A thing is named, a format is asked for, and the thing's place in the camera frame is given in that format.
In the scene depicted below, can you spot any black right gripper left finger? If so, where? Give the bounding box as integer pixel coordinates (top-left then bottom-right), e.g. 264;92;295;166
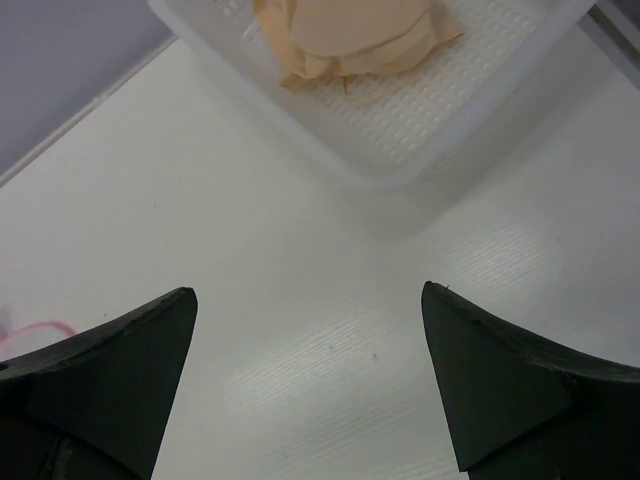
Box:
1;287;198;479

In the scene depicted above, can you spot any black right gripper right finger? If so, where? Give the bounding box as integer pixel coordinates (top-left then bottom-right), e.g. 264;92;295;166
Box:
421;282;639;479

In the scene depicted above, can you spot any beige bra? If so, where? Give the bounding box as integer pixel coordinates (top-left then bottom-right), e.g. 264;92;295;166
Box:
252;0;464;93

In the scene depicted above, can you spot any white plastic mesh basket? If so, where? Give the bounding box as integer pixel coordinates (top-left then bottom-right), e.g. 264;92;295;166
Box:
150;1;590;191

